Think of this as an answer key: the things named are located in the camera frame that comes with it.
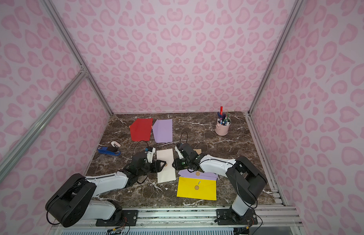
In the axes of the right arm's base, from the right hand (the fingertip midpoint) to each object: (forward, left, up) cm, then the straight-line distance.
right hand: (173, 165), depth 87 cm
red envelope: (+30, +28, -5) cm, 41 cm away
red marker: (+35, -31, +10) cm, 48 cm away
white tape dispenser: (+15, +41, -2) cm, 44 cm away
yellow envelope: (-12, -14, -4) cm, 19 cm away
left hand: (+2, +6, 0) cm, 7 cm away
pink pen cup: (+26, -31, +4) cm, 41 cm away
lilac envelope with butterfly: (+30, +11, -6) cm, 32 cm away
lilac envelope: (-4, -14, -5) cm, 15 cm away
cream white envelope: (-3, +4, -5) cm, 7 cm away
